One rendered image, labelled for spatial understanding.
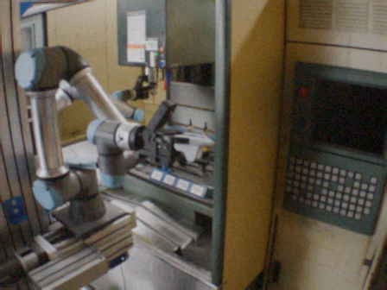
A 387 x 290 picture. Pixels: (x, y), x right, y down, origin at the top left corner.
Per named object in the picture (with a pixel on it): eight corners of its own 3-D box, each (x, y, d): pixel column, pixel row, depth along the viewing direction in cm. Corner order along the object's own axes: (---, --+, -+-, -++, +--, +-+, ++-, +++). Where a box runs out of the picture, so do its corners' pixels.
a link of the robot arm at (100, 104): (64, 58, 113) (142, 165, 112) (41, 62, 104) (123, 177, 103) (79, 35, 107) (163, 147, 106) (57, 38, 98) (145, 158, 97)
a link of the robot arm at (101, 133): (103, 141, 97) (101, 115, 95) (133, 147, 93) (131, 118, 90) (86, 150, 91) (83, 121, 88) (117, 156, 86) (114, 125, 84)
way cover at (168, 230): (172, 267, 172) (171, 245, 167) (79, 212, 225) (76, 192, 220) (206, 243, 195) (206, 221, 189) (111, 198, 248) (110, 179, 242)
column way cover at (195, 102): (216, 154, 259) (217, 88, 243) (171, 141, 287) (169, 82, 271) (219, 152, 263) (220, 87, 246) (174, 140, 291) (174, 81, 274)
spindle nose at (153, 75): (169, 79, 225) (168, 62, 221) (155, 83, 212) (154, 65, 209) (151, 78, 233) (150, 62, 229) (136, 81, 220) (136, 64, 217)
